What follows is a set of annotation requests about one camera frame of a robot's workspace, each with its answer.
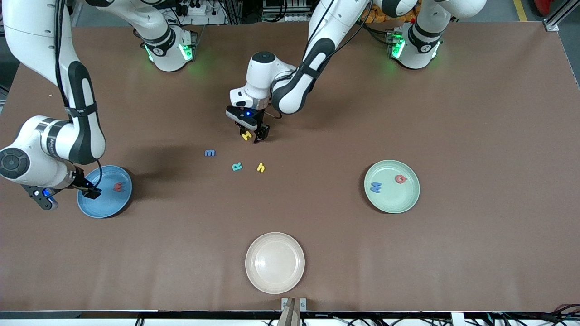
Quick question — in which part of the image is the blue round plate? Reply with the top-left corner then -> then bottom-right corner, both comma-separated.
77,165 -> 133,219

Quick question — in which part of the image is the white power strip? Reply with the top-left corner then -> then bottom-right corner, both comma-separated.
263,11 -> 314,23
174,0 -> 227,25

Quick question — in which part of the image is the cream round plate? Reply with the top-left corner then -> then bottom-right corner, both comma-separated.
245,232 -> 305,295

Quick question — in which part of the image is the green round plate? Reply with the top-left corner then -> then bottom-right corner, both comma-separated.
364,159 -> 421,214

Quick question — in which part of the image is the orange items pile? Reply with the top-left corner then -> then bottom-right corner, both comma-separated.
362,7 -> 417,24

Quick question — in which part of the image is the brown table cover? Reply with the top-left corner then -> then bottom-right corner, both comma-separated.
0,23 -> 580,313

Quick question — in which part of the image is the table edge rail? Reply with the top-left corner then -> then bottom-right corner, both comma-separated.
0,310 -> 580,326

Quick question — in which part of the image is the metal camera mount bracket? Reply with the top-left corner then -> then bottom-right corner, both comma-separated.
277,297 -> 307,326

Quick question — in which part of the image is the aluminium frame post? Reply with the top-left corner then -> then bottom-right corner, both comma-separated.
544,0 -> 580,32

